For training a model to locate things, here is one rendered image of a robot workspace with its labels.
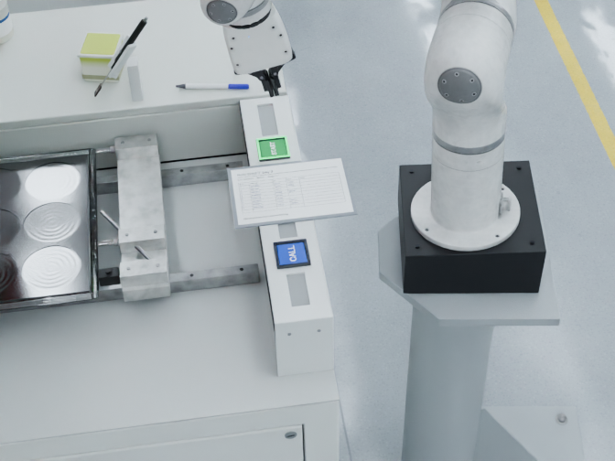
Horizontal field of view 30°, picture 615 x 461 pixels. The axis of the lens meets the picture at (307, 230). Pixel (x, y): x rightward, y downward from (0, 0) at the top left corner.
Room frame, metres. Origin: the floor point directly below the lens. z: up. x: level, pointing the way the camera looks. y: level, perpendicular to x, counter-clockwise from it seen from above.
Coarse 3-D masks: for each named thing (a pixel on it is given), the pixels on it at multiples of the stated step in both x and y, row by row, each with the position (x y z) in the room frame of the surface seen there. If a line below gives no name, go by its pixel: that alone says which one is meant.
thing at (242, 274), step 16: (192, 272) 1.34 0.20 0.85; (208, 272) 1.34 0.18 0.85; (224, 272) 1.34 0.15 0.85; (240, 272) 1.34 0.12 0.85; (256, 272) 1.34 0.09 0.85; (112, 288) 1.31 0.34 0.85; (176, 288) 1.32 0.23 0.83; (192, 288) 1.33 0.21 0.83; (208, 288) 1.33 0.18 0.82; (64, 304) 1.30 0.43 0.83
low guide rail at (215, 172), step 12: (180, 168) 1.61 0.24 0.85; (192, 168) 1.61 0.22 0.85; (204, 168) 1.61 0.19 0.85; (216, 168) 1.61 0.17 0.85; (108, 180) 1.58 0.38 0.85; (168, 180) 1.59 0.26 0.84; (180, 180) 1.59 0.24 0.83; (192, 180) 1.60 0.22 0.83; (204, 180) 1.60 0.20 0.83; (216, 180) 1.60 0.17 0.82; (108, 192) 1.58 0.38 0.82
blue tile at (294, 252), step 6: (276, 246) 1.29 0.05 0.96; (282, 246) 1.29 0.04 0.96; (288, 246) 1.29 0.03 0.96; (294, 246) 1.29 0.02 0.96; (300, 246) 1.29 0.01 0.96; (282, 252) 1.28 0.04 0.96; (288, 252) 1.28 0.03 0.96; (294, 252) 1.28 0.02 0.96; (300, 252) 1.28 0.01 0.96; (282, 258) 1.27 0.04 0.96; (288, 258) 1.27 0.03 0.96; (294, 258) 1.27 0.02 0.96; (300, 258) 1.27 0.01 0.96; (306, 258) 1.27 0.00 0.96
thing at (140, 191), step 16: (128, 160) 1.60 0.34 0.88; (144, 160) 1.60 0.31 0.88; (128, 176) 1.56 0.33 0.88; (144, 176) 1.56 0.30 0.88; (160, 176) 1.56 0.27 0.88; (128, 192) 1.52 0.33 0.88; (144, 192) 1.52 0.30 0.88; (160, 192) 1.52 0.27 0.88; (128, 208) 1.48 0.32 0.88; (144, 208) 1.48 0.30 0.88; (160, 208) 1.47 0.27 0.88; (128, 224) 1.44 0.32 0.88; (144, 224) 1.43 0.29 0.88; (128, 256) 1.36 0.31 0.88; (160, 256) 1.36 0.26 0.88; (128, 288) 1.28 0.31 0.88; (144, 288) 1.28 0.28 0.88; (160, 288) 1.28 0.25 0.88
